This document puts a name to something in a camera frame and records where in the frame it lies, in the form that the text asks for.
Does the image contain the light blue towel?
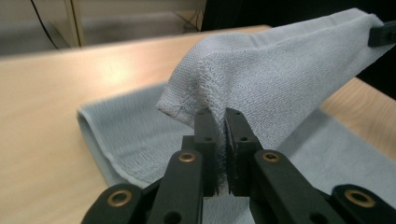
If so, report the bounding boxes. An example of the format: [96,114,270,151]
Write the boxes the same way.
[76,7,396,224]

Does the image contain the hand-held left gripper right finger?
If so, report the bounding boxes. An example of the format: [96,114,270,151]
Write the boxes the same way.
[223,106,264,198]

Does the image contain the long black wall cable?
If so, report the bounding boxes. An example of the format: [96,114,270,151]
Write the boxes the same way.
[30,0,61,50]

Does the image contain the black floor cables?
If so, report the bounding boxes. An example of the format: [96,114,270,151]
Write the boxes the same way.
[173,8,202,33]

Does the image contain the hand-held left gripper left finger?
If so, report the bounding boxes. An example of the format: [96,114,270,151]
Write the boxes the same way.
[181,106,219,198]

